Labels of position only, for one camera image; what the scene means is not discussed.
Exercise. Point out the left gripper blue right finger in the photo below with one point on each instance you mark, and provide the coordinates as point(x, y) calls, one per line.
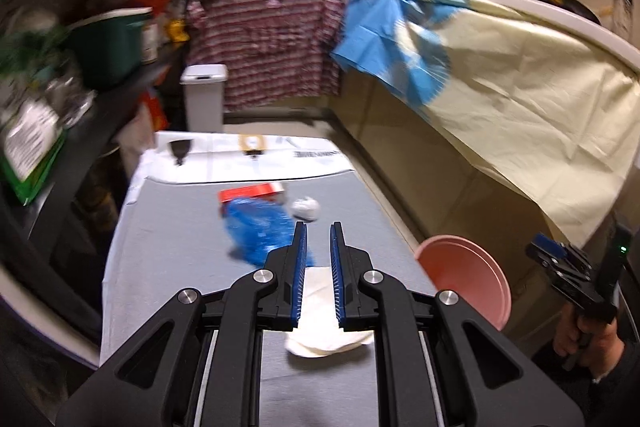
point(337, 246)

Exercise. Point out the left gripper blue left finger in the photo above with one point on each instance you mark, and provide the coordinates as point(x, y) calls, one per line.
point(300, 261)

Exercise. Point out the white small trash bin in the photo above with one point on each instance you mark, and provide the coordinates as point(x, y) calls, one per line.
point(203, 91)

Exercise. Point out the person right hand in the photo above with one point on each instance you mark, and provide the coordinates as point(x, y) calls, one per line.
point(598, 345)

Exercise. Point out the crumpled white tissue ball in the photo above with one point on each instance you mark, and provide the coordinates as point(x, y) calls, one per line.
point(306, 209)

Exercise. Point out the blue plastic bag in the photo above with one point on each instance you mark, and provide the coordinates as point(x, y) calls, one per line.
point(257, 226)

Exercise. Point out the red white small box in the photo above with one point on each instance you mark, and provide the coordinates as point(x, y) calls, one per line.
point(274, 191)

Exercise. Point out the pink plastic basin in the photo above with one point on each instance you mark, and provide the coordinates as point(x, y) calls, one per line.
point(455, 263)

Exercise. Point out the grey table cover cloth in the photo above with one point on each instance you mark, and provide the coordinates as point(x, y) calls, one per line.
point(171, 236)

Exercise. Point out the cream cloth sheet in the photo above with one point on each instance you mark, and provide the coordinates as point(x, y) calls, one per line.
point(543, 111)

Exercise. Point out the plaid red shirt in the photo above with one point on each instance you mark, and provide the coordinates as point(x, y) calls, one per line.
point(273, 49)

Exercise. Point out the blue cloth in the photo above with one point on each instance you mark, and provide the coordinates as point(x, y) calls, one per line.
point(395, 46)

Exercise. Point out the green storage box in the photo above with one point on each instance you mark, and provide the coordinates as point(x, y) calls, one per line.
point(108, 46)

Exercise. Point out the green white packet bag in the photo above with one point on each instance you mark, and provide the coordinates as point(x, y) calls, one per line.
point(30, 142)

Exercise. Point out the black metal shelf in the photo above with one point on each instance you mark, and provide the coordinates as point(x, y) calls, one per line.
point(56, 246)

